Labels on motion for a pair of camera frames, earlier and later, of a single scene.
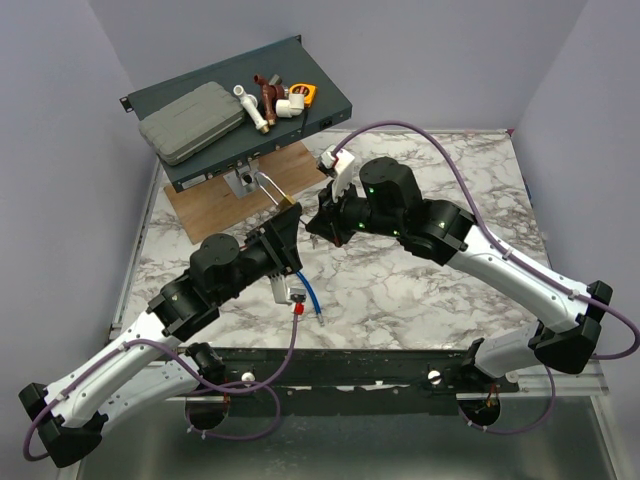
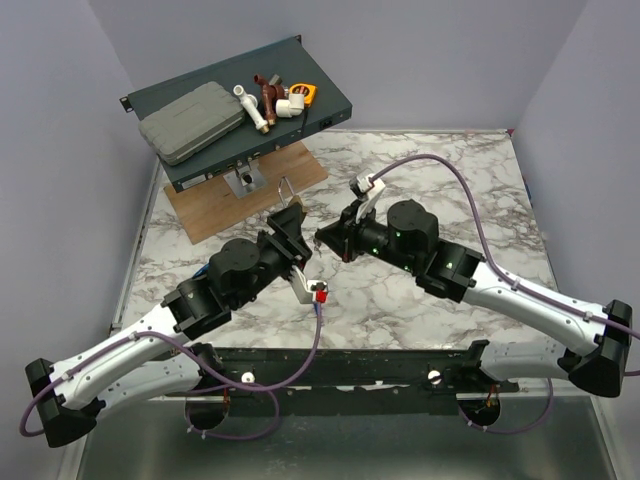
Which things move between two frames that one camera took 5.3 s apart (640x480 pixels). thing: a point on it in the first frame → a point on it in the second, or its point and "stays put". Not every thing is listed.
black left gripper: (278, 239) stays put
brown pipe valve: (270, 95) stays put
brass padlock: (286, 201) → (294, 198)
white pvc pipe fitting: (250, 103) stays put
